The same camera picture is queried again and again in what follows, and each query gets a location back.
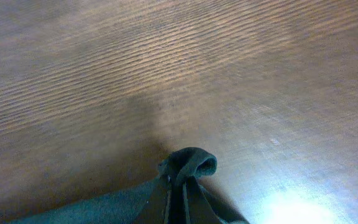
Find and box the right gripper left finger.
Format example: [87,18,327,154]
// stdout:
[134,175,172,224]

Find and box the dark green t-shirt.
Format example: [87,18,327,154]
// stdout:
[16,147,247,224]

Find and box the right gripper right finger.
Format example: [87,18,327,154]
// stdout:
[183,177,221,224]

